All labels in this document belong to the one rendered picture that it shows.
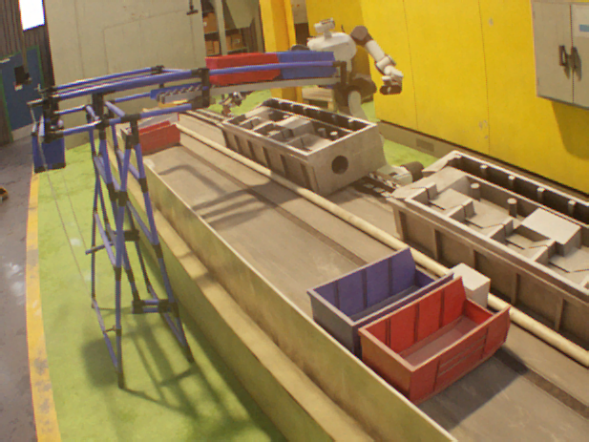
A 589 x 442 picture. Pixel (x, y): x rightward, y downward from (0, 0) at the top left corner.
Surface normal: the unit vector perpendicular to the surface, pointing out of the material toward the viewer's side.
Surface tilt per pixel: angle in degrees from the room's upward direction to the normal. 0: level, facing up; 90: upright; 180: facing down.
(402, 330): 88
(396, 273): 88
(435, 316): 88
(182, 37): 90
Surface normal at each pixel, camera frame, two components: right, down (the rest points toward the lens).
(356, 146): 0.48, 0.33
